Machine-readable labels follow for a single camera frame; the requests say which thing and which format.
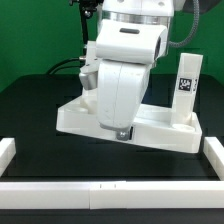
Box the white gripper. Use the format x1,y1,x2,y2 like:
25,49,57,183
97,60,151,140

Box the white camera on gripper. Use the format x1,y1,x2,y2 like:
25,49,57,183
96,19,168,64

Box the black cables at base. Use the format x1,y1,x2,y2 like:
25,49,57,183
45,0,101,76

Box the white desk tabletop tray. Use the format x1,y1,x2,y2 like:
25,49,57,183
56,90,202,153

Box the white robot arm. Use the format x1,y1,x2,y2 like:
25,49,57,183
79,0,221,141

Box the white L-shaped fence wall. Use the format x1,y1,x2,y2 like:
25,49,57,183
0,137,224,209

